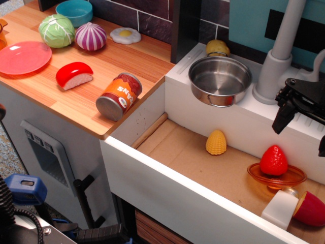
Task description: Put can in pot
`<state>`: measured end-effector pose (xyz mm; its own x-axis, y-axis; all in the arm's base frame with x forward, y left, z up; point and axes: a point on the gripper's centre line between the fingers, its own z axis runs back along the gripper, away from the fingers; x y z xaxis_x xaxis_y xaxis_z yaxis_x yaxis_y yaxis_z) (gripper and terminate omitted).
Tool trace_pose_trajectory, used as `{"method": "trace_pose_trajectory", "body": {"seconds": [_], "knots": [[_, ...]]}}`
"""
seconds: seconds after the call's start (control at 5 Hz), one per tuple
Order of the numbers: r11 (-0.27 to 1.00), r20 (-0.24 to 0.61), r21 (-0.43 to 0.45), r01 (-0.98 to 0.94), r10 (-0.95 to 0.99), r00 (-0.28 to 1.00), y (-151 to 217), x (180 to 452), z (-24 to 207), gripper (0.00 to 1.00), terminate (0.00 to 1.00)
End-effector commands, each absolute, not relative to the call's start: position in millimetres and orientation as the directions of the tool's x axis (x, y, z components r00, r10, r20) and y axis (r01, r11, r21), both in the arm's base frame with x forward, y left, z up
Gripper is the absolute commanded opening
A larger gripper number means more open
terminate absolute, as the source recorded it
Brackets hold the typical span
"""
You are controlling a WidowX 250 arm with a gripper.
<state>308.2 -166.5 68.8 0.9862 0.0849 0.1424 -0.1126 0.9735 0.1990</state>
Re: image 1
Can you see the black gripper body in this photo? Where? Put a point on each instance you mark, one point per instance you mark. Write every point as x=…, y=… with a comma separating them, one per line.
x=307, y=96

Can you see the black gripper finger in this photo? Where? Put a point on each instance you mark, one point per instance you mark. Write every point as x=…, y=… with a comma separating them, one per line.
x=284, y=116
x=321, y=149

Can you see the orange beans toy can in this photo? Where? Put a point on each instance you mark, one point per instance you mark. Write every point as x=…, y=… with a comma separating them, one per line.
x=119, y=96

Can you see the stainless steel pot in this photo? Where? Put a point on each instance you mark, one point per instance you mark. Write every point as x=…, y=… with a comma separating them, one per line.
x=219, y=81

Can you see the orange transparent dish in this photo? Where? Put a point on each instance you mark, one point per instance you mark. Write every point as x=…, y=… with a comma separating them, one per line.
x=291, y=178

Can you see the grey toy faucet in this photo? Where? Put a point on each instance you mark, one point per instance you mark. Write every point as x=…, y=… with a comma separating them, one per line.
x=277, y=65

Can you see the red toy strawberry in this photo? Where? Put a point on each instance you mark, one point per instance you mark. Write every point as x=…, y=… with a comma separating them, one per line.
x=274, y=161

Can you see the red toy half apple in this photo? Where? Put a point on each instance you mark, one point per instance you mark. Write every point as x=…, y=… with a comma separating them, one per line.
x=310, y=210

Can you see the white salt shaker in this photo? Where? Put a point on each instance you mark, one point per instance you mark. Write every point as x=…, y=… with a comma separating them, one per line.
x=281, y=208

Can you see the yellow toy corn piece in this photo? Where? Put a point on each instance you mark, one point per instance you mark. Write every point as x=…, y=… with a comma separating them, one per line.
x=216, y=143

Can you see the yellow toy potato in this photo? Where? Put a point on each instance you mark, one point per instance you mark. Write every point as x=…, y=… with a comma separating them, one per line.
x=217, y=48

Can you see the wooden dowel strip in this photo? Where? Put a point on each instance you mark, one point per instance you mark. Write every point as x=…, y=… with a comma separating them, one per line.
x=150, y=130

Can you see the toy fried egg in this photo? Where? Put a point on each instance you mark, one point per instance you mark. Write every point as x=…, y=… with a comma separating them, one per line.
x=125, y=35

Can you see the wooden drawer front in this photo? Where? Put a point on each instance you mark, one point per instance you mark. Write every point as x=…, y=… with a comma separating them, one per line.
x=153, y=231

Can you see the purple striped toy onion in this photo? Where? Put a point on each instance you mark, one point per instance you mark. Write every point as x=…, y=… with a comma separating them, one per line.
x=91, y=37

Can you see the red toy sushi piece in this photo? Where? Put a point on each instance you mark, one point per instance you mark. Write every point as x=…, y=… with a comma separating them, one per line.
x=73, y=75

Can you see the teal plastic bowl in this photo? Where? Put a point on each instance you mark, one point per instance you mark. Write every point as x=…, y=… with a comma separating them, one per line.
x=77, y=11

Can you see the grey toy oven panel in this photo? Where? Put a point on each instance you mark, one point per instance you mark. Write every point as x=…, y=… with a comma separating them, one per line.
x=51, y=156

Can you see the green toy cabbage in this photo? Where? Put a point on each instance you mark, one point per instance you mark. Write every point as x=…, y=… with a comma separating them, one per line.
x=57, y=31

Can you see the blue clamp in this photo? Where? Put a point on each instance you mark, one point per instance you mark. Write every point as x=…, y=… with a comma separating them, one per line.
x=26, y=189

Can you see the pink plastic plate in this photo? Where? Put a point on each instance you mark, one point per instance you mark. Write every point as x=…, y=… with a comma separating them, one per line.
x=24, y=57

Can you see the orange transparent cup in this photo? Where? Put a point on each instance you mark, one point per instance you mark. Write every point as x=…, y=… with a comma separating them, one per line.
x=3, y=41

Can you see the black oven door handle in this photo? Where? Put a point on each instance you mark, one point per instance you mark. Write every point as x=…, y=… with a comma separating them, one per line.
x=80, y=187

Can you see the aluminium frame mount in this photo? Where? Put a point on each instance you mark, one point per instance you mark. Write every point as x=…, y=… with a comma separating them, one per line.
x=29, y=234

